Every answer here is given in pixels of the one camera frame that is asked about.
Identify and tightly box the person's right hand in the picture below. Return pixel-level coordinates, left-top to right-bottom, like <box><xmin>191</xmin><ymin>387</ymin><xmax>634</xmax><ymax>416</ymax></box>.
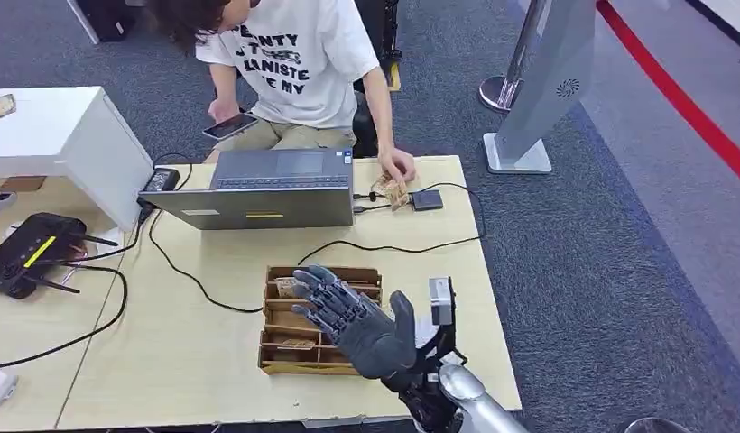
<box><xmin>207</xmin><ymin>97</ymin><xmax>243</xmax><ymax>125</ymax></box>

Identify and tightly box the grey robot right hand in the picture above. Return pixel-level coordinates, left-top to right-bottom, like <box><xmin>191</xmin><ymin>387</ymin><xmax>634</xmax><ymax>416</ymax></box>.
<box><xmin>289</xmin><ymin>264</ymin><xmax>419</xmax><ymax>381</ymax></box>

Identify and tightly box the person's left hand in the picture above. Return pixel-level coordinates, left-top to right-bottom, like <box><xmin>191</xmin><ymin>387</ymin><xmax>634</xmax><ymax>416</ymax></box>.
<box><xmin>377</xmin><ymin>146</ymin><xmax>417</xmax><ymax>185</ymax></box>

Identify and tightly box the black smartphone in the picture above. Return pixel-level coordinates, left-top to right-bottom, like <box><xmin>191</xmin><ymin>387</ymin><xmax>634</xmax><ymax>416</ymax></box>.
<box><xmin>202</xmin><ymin>112</ymin><xmax>259</xmax><ymax>142</ymax></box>

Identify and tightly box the small black hub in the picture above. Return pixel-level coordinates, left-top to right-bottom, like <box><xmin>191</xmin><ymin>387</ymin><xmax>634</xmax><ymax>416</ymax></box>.
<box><xmin>412</xmin><ymin>189</ymin><xmax>445</xmax><ymax>211</ymax></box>

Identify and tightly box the person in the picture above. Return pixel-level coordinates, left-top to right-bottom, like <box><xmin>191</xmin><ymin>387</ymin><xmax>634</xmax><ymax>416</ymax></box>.
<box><xmin>147</xmin><ymin>0</ymin><xmax>418</xmax><ymax>185</ymax></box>

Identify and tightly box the black power adapter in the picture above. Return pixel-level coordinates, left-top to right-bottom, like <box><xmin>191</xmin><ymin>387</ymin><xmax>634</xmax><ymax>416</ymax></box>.
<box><xmin>141</xmin><ymin>167</ymin><xmax>181</xmax><ymax>194</ymax></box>

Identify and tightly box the wooden compartment box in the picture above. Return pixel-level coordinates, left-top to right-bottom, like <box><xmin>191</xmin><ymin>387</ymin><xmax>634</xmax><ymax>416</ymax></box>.
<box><xmin>257</xmin><ymin>265</ymin><xmax>384</xmax><ymax>376</ymax></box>

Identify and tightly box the grey laptop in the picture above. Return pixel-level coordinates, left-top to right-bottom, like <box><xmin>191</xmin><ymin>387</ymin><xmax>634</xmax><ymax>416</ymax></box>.
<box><xmin>137</xmin><ymin>148</ymin><xmax>355</xmax><ymax>231</ymax></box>

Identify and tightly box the black office chair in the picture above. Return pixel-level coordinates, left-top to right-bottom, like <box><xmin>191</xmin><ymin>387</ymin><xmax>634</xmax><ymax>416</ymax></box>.
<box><xmin>352</xmin><ymin>0</ymin><xmax>404</xmax><ymax>159</ymax></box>

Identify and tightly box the black box with white leg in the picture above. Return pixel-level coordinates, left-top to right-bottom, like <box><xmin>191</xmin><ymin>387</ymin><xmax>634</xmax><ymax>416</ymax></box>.
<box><xmin>68</xmin><ymin>0</ymin><xmax>147</xmax><ymax>44</ymax></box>

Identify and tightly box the white cabinet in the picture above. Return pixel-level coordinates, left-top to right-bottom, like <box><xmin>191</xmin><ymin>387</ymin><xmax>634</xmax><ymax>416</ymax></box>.
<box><xmin>0</xmin><ymin>86</ymin><xmax>154</xmax><ymax>233</ymax></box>

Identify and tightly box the grey standing kiosk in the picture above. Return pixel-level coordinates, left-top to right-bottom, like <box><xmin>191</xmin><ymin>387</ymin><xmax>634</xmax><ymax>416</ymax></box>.
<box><xmin>483</xmin><ymin>0</ymin><xmax>598</xmax><ymax>174</ymax></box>

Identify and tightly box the black router with antennas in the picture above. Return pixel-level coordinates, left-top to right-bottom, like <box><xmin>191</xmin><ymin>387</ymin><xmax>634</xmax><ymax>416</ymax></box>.
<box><xmin>0</xmin><ymin>212</ymin><xmax>119</xmax><ymax>300</ymax></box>

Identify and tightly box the round metal base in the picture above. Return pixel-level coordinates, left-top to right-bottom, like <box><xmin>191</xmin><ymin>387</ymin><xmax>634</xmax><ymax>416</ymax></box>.
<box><xmin>624</xmin><ymin>417</ymin><xmax>694</xmax><ymax>433</ymax></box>

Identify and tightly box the short black hub cable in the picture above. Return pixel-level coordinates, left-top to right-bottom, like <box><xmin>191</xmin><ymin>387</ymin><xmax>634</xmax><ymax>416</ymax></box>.
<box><xmin>353</xmin><ymin>190</ymin><xmax>415</xmax><ymax>215</ymax></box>

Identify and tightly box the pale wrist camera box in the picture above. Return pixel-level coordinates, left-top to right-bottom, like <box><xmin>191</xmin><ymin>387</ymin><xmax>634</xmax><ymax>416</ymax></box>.
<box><xmin>428</xmin><ymin>275</ymin><xmax>455</xmax><ymax>327</ymax></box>

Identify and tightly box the long black hub cable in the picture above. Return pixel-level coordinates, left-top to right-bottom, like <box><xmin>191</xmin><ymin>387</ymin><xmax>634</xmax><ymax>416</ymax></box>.
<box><xmin>298</xmin><ymin>181</ymin><xmax>487</xmax><ymax>267</ymax></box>

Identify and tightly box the chrome stanchion post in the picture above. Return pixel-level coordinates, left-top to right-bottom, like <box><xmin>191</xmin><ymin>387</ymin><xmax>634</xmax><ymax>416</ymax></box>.
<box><xmin>478</xmin><ymin>0</ymin><xmax>550</xmax><ymax>114</ymax></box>

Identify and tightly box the black adapter mains cable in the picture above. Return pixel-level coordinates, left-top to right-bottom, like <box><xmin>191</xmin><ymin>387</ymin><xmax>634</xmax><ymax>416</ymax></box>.
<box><xmin>70</xmin><ymin>152</ymin><xmax>195</xmax><ymax>264</ymax></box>

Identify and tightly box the black laptop power cable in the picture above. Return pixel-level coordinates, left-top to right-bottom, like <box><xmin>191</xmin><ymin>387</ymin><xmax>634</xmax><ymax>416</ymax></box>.
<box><xmin>146</xmin><ymin>206</ymin><xmax>266</xmax><ymax>315</ymax></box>

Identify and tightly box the black cable on pale desk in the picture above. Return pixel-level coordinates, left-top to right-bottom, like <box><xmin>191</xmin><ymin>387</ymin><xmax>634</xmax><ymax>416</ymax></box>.
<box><xmin>0</xmin><ymin>264</ymin><xmax>129</xmax><ymax>372</ymax></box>

